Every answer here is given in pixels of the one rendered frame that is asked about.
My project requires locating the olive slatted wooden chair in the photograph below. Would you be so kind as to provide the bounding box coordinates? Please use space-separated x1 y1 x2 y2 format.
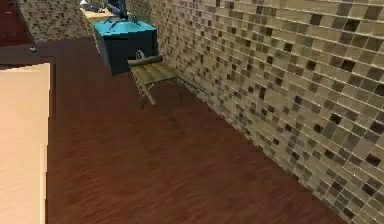
126 54 205 110

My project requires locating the teal and black cabinet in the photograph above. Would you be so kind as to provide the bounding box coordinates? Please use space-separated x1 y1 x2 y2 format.
92 18 159 75

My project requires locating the black lamp on cabinet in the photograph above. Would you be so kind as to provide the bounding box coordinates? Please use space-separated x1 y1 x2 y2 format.
103 0 141 26

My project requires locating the tan wooden table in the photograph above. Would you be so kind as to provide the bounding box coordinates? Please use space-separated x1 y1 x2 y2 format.
79 7 116 24

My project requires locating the pale wooden table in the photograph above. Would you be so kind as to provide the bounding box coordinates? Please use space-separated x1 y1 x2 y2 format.
0 62 51 224

